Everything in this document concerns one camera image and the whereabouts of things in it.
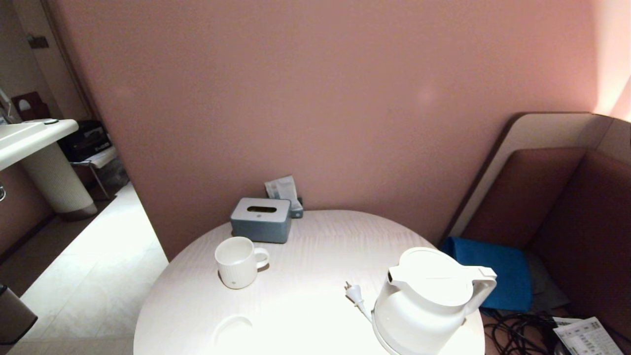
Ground white electric kettle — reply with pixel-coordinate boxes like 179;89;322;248
372;247;498;355

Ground grey tissue box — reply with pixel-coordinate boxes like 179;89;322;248
230;197;292;244

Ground white round kettle base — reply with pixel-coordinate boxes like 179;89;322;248
371;310;401;355

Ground clear plastic bag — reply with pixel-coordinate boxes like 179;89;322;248
96;158;130;193

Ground blue cushion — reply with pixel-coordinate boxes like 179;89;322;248
440;237;534;312

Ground metal stool with white top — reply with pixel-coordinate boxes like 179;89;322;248
69;145;120;200

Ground black box appliance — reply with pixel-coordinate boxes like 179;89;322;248
58;120;113;162

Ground grey cloth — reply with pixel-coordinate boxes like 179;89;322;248
525;251;570;311

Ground brown upholstered sofa bench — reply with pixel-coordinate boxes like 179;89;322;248
444;112;631;341

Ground brown wooden tissue holder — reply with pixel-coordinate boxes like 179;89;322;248
11;92;51;121

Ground printed paper sheet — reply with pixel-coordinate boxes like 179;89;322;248
552;317;625;355

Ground dark waste bin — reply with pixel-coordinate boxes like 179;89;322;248
0;284;38;345

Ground white ribbed mug with handle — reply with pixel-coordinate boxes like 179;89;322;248
214;236;270;289

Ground white power plug with cord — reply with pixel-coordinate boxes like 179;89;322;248
345;281;374;322

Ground white handleless cup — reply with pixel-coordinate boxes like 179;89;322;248
212;316;255;355

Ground black floor cables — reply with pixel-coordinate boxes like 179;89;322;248
481;308;572;355

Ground white pedestal sink counter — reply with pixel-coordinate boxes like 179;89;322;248
0;118;98;221

